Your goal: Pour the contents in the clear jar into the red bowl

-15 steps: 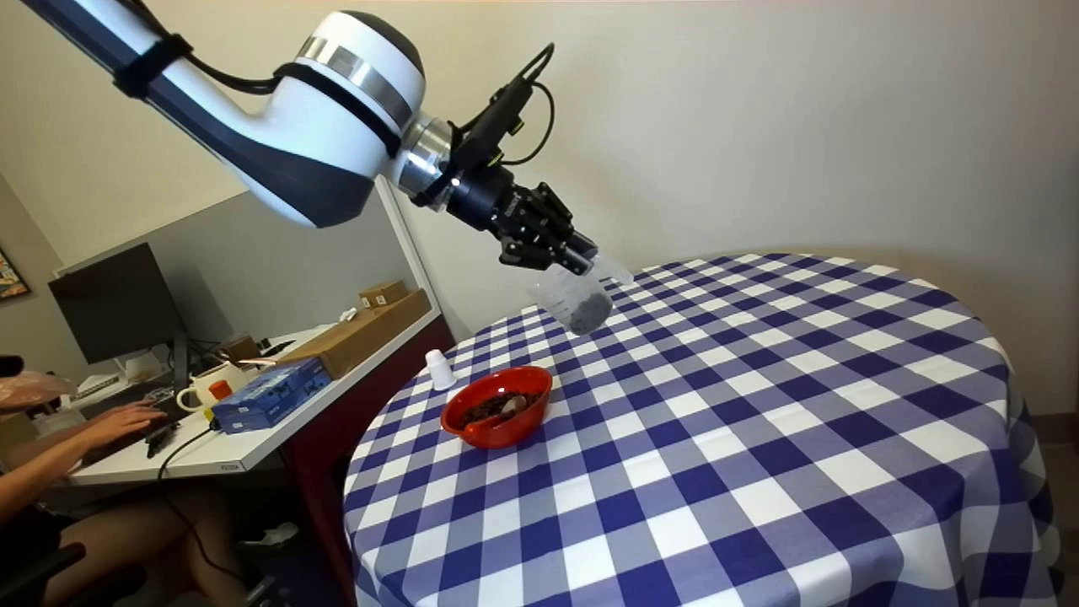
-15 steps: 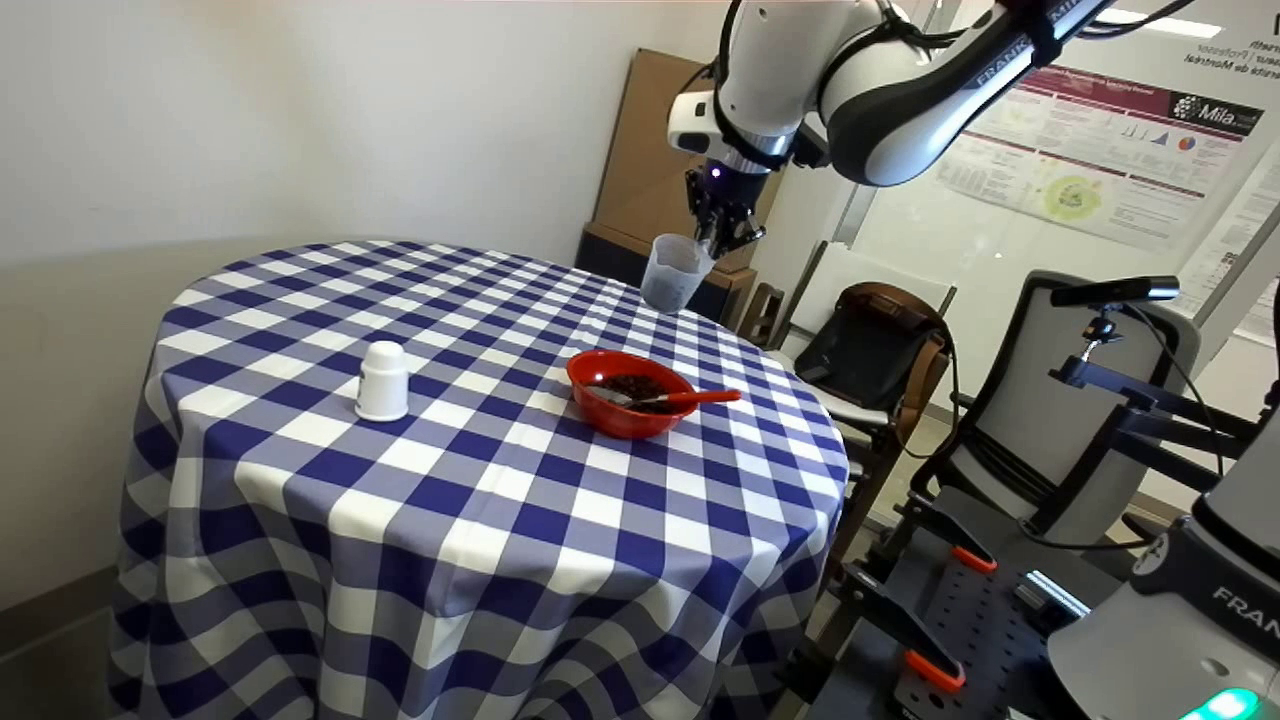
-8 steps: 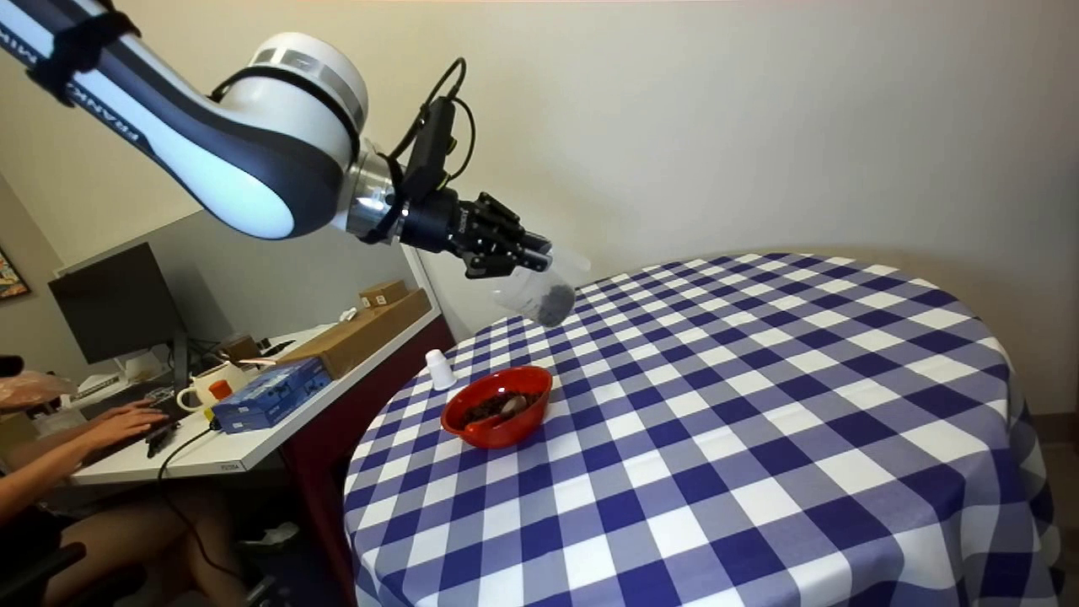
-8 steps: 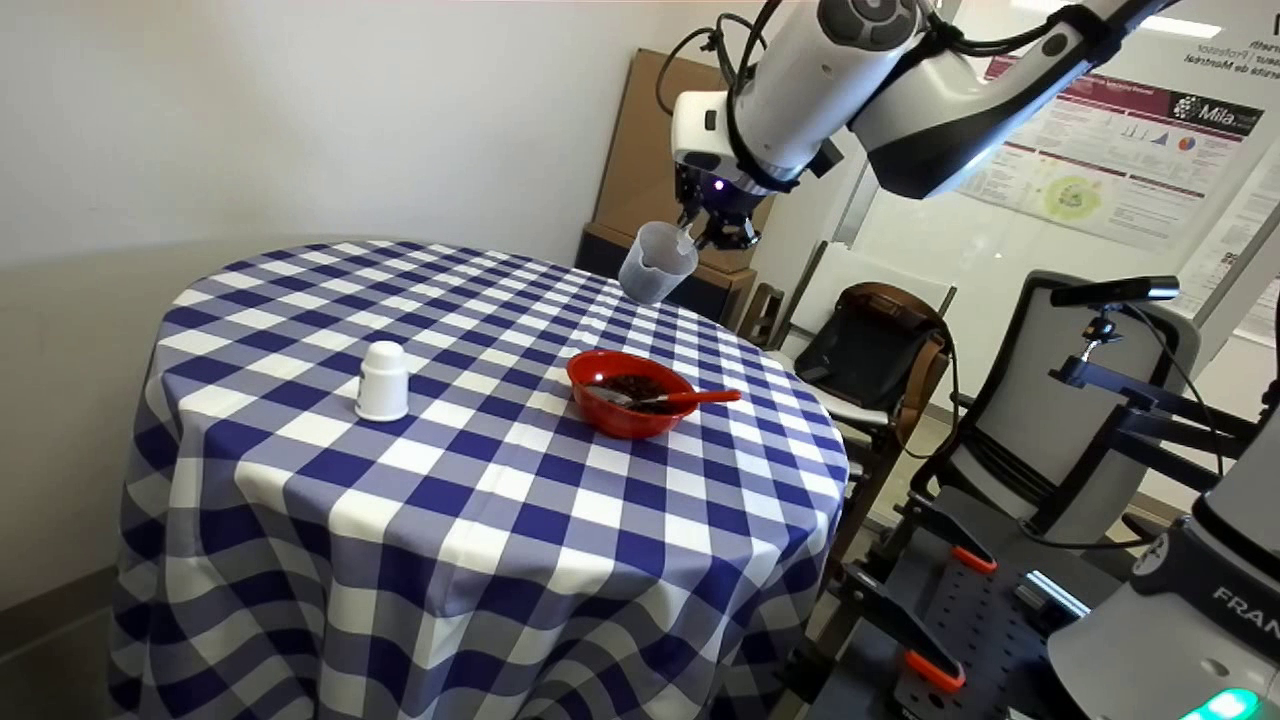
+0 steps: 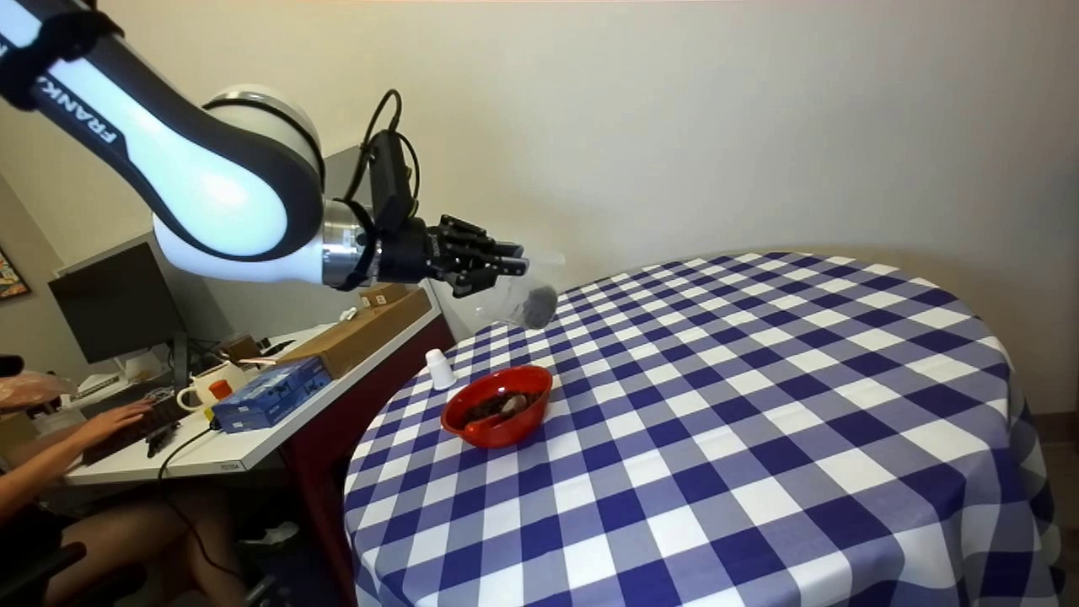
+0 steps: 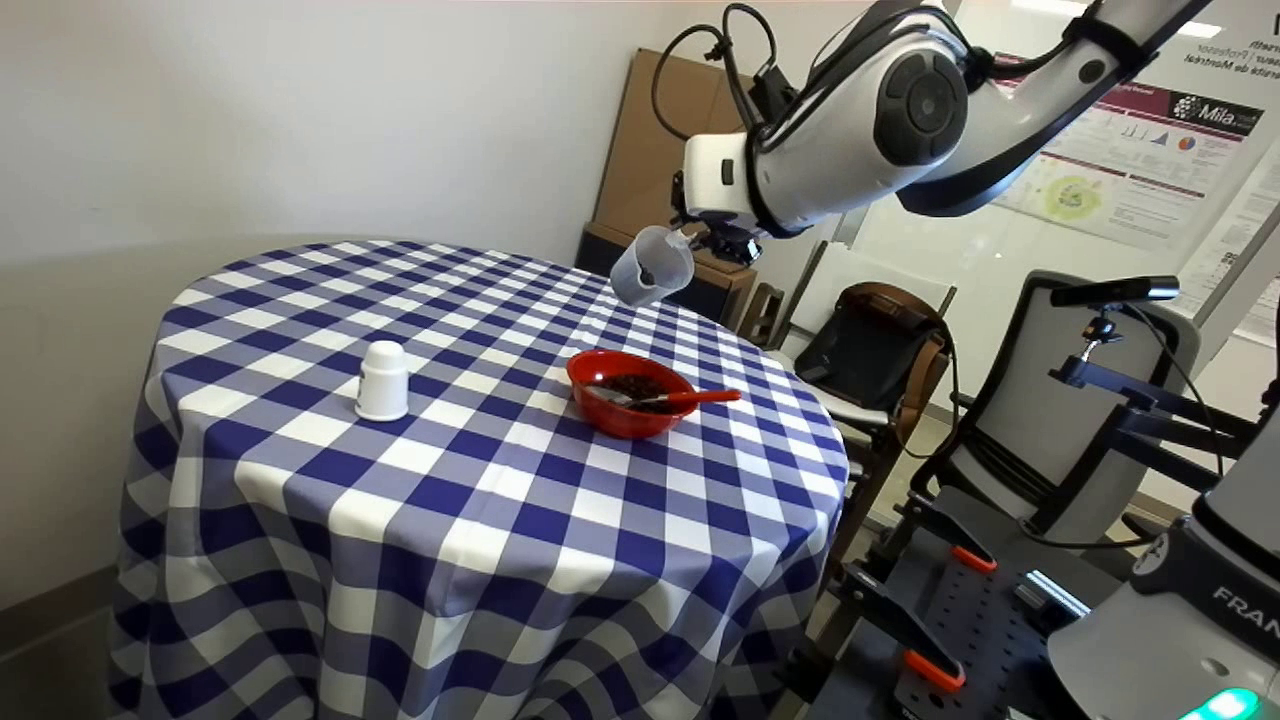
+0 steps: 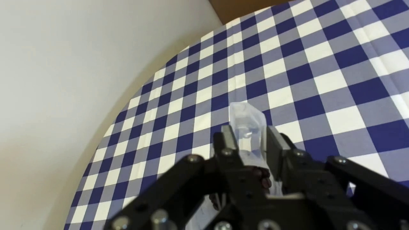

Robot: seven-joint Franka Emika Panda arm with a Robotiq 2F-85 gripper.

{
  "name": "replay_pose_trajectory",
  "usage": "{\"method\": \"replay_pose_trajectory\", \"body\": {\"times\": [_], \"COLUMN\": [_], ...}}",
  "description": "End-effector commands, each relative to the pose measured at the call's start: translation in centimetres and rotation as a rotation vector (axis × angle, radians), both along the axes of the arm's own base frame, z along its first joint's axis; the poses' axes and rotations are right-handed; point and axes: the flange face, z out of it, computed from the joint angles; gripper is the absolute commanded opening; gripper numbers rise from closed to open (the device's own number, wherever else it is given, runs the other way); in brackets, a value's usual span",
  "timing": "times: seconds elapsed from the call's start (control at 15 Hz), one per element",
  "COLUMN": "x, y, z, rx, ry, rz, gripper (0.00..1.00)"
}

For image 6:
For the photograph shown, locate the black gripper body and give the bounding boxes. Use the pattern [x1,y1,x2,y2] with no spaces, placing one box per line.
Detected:
[694,214,767,269]

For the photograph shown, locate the clear plastic measuring jar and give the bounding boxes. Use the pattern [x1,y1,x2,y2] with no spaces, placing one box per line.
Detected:
[609,220,700,308]

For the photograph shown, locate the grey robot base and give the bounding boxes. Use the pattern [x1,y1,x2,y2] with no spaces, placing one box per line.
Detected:
[1043,396,1280,720]

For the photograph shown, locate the dark food in bowl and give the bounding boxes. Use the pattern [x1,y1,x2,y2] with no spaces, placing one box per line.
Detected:
[593,371,677,407]

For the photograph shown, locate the red bowl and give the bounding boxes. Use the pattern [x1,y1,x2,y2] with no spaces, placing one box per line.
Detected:
[564,350,705,443]

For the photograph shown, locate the black low cabinet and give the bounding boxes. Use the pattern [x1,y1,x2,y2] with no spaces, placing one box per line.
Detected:
[574,232,783,337]

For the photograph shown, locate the flat brown cardboard sheet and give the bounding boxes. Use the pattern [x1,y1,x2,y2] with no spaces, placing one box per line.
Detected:
[583,47,814,291]

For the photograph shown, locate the red spoon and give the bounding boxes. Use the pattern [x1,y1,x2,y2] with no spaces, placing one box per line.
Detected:
[637,385,744,416]

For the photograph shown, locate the chair with black bag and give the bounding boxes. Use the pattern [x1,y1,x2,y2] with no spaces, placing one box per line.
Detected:
[792,275,961,535]

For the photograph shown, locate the small white cup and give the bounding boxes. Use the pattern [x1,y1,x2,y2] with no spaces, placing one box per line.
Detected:
[353,337,415,430]

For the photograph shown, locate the grey office chair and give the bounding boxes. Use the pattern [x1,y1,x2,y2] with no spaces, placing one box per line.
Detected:
[915,269,1203,554]

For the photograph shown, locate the blue white checkered tablecloth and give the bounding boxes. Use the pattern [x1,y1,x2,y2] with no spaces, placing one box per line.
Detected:
[107,236,858,720]

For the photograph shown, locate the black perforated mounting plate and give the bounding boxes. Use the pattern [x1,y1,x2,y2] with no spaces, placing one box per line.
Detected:
[806,511,1137,720]

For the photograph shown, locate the white paper poster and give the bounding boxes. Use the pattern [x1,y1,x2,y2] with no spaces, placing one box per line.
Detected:
[1177,11,1280,89]

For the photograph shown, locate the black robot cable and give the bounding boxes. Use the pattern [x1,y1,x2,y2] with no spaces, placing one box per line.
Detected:
[649,0,792,144]

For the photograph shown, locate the black clamp orange handle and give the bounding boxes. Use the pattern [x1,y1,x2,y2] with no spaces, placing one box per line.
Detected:
[851,564,972,699]
[915,496,999,579]

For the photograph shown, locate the wall poster with red header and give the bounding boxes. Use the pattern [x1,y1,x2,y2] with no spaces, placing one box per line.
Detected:
[993,54,1271,254]

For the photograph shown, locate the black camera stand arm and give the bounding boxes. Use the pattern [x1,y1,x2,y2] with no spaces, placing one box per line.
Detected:
[1047,308,1266,496]

